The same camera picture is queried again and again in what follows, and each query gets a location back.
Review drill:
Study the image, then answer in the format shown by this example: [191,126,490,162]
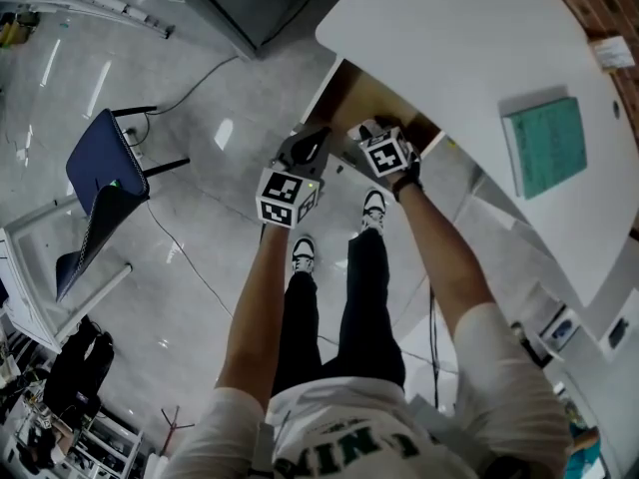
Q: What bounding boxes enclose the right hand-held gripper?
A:
[356,116,421,180]

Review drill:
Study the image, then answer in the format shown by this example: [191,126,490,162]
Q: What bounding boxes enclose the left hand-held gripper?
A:
[255,126,333,231]

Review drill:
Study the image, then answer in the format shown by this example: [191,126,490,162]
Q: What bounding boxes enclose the white drawer brown inside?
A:
[291,57,446,170]

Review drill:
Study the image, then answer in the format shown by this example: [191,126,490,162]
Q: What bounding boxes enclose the person's right forearm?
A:
[395,181,501,339]

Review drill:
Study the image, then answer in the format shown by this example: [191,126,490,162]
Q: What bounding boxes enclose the person's left forearm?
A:
[214,221,302,412]

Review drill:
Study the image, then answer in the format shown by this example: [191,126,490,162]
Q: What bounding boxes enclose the black wristwatch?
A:
[390,161,425,204]

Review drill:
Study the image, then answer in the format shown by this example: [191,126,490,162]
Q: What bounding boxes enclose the person's right white shoe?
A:
[359,188,388,237]

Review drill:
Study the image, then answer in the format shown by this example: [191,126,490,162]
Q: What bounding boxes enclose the person's white shoe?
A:
[290,235,318,276]
[359,188,388,237]

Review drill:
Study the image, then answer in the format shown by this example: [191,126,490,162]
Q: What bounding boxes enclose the person's left white shoe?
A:
[290,235,318,276]

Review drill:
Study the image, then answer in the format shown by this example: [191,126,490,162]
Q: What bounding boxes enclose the white desk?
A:
[315,0,639,309]

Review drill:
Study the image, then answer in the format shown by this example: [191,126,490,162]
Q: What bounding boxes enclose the person's black trousers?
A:
[271,227,407,399]

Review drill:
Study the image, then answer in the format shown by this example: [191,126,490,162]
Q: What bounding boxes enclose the green book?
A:
[499,96,589,201]

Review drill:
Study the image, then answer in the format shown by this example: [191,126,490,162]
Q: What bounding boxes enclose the blue chair black legs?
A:
[54,106,192,303]

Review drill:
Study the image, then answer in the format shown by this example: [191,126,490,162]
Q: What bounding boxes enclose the white paper note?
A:
[588,35,637,75]

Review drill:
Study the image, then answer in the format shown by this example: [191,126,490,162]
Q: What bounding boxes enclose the red stand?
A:
[159,405,197,457]

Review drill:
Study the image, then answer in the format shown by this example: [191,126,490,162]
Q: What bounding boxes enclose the white t-shirt green print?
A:
[168,300,576,479]

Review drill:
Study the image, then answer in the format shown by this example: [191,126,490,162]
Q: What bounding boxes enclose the black bag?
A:
[41,314,117,429]

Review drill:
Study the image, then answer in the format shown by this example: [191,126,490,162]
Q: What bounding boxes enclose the white shelf rack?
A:
[0,0,177,40]

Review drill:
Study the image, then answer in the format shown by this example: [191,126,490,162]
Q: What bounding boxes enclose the white shelf unit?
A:
[537,286,639,369]

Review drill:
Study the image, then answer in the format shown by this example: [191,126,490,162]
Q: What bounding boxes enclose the small white table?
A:
[0,194,134,354]

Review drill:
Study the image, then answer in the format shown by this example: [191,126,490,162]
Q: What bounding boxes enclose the black floor cable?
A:
[144,202,236,318]

